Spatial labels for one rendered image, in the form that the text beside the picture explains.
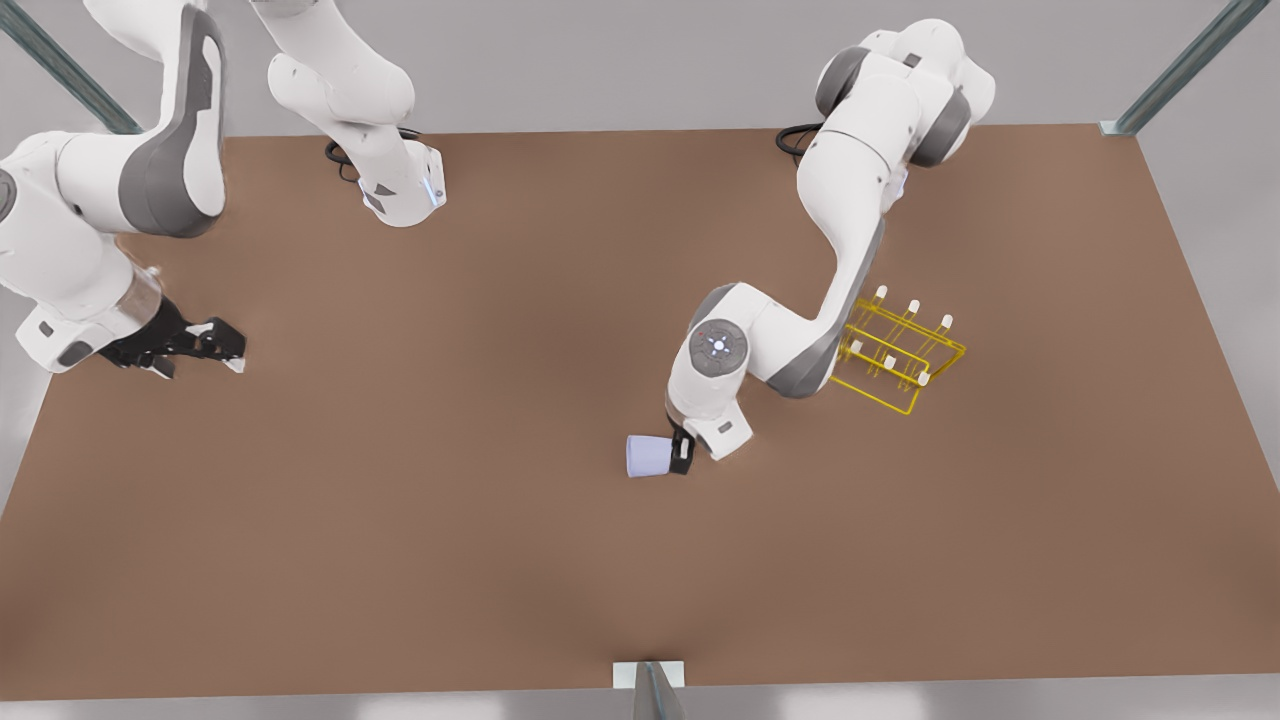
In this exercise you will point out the pale lilac cup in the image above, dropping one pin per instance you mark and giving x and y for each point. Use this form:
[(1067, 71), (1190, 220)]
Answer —
[(648, 456)]

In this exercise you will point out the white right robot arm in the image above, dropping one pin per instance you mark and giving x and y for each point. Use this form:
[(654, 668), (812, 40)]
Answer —
[(80, 190)]

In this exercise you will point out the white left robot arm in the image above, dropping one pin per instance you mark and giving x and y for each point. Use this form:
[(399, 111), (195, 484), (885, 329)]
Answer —
[(850, 190)]

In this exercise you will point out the silver frame post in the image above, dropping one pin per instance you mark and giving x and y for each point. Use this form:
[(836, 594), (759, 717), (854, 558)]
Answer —
[(1180, 70), (650, 690), (70, 70)]

